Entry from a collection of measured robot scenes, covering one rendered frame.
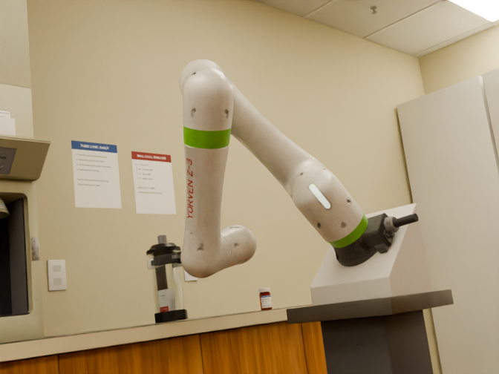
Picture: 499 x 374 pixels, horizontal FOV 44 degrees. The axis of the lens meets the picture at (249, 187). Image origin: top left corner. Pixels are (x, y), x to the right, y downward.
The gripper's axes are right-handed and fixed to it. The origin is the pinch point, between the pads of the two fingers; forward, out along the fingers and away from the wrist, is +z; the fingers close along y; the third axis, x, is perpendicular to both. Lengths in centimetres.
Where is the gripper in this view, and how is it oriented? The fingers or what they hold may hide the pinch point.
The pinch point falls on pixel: (165, 263)
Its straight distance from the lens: 198.9
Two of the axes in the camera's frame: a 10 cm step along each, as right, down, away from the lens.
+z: -6.6, 2.3, 7.1
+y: -7.4, -0.4, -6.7
